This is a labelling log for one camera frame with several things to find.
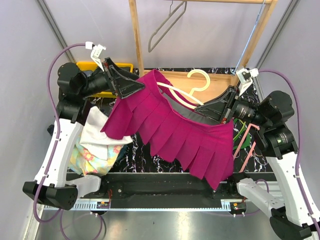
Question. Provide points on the white garment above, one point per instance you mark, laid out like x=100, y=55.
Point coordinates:
x=97, y=142

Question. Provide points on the wooden clothes rack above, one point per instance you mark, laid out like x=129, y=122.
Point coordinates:
x=210, y=36

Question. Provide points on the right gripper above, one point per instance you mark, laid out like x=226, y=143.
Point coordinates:
x=216, y=110

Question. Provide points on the green hanger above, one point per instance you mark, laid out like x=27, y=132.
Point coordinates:
x=247, y=140

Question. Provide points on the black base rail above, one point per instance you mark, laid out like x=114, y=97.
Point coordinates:
x=160, y=191

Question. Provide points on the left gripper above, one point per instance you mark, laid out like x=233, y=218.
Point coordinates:
x=126, y=87

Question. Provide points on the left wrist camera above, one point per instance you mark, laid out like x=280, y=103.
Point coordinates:
x=96, y=51

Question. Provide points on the yellow-green hanger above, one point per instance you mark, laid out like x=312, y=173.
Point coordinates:
x=243, y=127

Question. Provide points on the magenta pleated skirt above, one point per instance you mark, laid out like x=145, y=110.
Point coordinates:
x=205, y=150

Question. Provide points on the floral pastel garment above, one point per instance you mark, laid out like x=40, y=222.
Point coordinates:
x=83, y=162

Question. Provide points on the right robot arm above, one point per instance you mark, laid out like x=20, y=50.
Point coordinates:
x=295, y=216

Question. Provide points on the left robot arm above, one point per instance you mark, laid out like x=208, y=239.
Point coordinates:
x=50, y=186

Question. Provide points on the wooden hanger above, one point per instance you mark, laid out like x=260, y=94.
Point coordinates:
x=188, y=75

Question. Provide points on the yellow plastic tray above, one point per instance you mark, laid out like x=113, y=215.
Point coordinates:
x=91, y=66

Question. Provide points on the blue-grey folded cloth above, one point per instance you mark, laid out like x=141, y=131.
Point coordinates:
x=88, y=73

